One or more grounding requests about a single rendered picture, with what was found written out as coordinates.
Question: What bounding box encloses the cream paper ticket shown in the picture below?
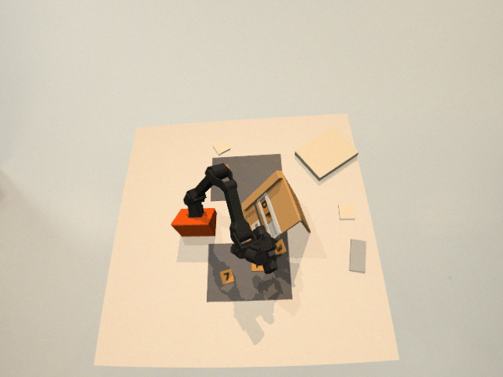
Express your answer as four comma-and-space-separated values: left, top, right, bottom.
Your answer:
251, 220, 260, 231

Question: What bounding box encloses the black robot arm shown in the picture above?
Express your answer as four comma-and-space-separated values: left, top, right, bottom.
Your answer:
184, 163, 277, 265

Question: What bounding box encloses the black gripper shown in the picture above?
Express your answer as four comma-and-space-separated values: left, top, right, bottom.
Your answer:
252, 225, 283, 274

